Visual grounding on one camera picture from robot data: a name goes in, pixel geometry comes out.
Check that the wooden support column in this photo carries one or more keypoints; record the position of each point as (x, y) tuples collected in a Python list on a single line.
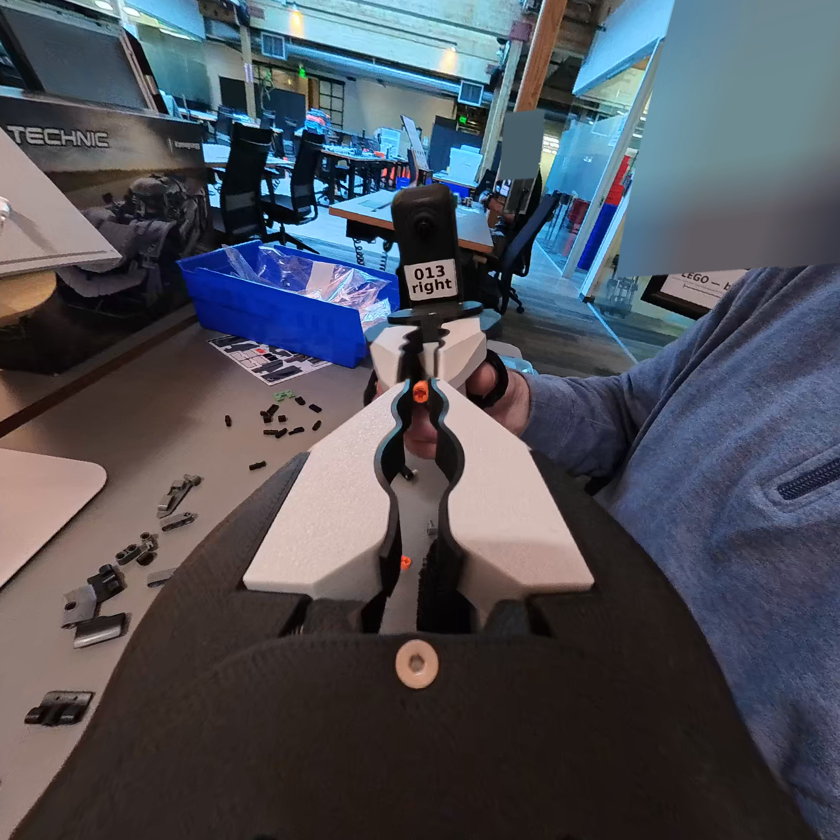
[(541, 52)]

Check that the dark lego set box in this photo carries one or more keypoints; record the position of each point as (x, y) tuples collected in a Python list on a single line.
[(131, 216)]

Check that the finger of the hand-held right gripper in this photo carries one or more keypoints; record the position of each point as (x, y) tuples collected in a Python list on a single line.
[(390, 358), (459, 358)]

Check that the white book stand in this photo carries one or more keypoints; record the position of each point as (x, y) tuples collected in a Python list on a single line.
[(39, 499)]

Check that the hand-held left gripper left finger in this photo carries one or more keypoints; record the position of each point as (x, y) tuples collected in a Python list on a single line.
[(328, 512)]

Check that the black monitor screen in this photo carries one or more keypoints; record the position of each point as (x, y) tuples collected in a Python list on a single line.
[(72, 59)]

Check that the lego sticker sheet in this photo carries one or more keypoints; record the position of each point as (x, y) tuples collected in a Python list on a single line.
[(269, 358)]

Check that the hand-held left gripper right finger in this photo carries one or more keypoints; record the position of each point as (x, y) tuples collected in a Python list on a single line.
[(512, 512)]

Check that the open lego instruction booklet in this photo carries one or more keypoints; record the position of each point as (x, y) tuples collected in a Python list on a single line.
[(46, 223)]

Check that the person's right hand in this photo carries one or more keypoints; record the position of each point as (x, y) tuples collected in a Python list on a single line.
[(508, 403)]

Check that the clear plastic bags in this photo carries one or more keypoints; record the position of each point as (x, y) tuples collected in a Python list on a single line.
[(315, 275)]

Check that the lego pieces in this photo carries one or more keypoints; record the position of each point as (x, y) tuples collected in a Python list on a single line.
[(105, 581)]

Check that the wooden office desk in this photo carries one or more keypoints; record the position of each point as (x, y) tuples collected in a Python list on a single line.
[(367, 207)]

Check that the person's blue sweater torso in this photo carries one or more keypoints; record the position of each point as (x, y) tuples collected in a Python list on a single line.
[(754, 590)]

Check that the blue storage bin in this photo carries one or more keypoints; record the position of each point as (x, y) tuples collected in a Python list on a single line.
[(282, 328)]

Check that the black framed sign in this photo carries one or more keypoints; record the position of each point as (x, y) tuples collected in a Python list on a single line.
[(695, 292)]

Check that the silver ceiling duct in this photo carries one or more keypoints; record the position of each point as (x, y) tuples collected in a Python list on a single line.
[(394, 62)]

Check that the black office chair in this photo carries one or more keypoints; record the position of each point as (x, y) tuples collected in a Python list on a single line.
[(243, 184), (525, 249), (298, 190)]

